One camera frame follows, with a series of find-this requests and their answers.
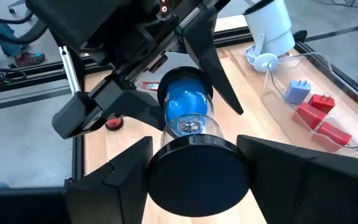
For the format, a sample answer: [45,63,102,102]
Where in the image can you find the black cylinder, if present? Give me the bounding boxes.
[104,115,124,131]

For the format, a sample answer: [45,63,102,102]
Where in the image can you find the white coiled cable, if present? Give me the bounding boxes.
[243,45,291,74]

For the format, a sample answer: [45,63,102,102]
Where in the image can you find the clear plastic bin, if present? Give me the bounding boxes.
[262,51,358,162]

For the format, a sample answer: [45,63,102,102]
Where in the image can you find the red wall charger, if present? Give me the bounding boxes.
[308,94,336,114]
[311,121,353,152]
[291,102,328,130]

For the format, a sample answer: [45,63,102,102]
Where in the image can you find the silver aluminium extrusion bar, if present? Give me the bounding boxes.
[58,45,82,96]

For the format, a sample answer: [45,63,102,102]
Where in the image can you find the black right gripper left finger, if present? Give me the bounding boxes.
[64,136,154,224]

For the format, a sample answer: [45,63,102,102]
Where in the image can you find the blue sand hourglass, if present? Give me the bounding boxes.
[146,66,250,218]

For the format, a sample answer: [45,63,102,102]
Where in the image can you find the red framed small thermometer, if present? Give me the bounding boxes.
[141,81,160,92]

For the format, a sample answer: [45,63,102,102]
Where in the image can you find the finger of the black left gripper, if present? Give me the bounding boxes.
[51,72,167,140]
[181,5,245,116]

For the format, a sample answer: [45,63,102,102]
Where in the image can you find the person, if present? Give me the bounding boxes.
[0,4,46,68]

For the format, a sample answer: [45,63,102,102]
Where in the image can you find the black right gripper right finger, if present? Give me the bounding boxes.
[236,134,358,224]

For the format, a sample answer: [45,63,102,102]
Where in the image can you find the lavender wall charger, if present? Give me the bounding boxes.
[283,79,312,105]

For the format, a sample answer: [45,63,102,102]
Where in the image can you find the white mug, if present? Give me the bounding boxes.
[242,0,296,74]

